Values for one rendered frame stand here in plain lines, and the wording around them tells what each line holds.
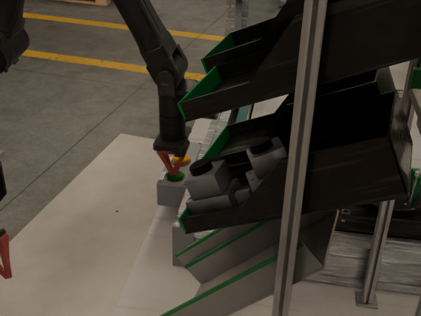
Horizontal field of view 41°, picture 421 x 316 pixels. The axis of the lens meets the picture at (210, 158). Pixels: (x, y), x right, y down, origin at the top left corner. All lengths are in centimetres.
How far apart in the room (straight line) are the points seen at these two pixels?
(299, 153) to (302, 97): 6
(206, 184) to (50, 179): 251
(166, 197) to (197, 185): 57
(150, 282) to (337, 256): 37
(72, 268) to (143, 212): 24
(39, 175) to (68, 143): 38
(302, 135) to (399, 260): 60
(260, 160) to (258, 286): 16
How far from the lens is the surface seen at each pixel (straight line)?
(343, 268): 115
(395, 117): 65
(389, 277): 117
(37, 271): 121
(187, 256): 95
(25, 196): 306
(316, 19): 54
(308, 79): 55
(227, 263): 90
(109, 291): 114
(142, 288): 114
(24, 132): 371
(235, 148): 89
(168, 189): 126
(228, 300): 77
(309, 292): 115
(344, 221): 116
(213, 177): 69
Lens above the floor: 163
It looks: 30 degrees down
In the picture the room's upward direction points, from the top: 1 degrees clockwise
